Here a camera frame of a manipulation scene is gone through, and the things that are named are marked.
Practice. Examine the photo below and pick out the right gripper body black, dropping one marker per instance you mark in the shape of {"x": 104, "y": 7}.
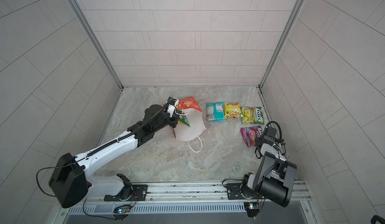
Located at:
{"x": 260, "y": 139}

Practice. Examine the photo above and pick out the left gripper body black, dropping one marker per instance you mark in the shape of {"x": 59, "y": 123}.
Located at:
{"x": 172, "y": 121}

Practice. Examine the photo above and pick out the green mango tea candy packet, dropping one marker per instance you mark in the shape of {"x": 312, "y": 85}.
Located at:
{"x": 184, "y": 121}

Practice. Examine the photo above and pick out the red paper gift bag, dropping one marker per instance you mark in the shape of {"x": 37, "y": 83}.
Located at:
{"x": 191, "y": 109}

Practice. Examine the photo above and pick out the purple snack packet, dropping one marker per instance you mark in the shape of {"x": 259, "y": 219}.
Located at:
{"x": 250, "y": 135}

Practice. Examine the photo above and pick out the teal snack packet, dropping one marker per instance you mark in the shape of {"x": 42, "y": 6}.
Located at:
{"x": 215, "y": 112}

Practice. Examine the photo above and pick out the yellow green snack packet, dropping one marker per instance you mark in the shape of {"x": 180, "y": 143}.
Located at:
{"x": 232, "y": 110}

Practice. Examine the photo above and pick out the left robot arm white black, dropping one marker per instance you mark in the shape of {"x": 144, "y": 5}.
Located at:
{"x": 72, "y": 179}

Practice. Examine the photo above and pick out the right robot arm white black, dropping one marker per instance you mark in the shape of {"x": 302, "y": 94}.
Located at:
{"x": 274, "y": 179}

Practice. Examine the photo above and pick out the right circuit board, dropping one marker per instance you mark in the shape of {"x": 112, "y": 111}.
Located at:
{"x": 252, "y": 209}

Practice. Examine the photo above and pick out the circuit board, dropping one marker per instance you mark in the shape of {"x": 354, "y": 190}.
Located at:
{"x": 252, "y": 209}
{"x": 122, "y": 210}

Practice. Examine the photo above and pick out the left circuit board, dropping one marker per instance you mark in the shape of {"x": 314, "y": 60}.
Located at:
{"x": 122, "y": 210}

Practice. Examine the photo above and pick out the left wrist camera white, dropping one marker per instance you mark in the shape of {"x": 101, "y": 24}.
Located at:
{"x": 171, "y": 106}

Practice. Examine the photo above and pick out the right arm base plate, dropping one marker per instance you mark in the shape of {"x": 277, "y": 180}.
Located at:
{"x": 234, "y": 192}

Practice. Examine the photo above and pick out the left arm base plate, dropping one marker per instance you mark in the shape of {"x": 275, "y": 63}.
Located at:
{"x": 136, "y": 192}

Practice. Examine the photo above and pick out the aluminium mounting rail frame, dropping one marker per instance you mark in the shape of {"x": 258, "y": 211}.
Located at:
{"x": 192, "y": 203}

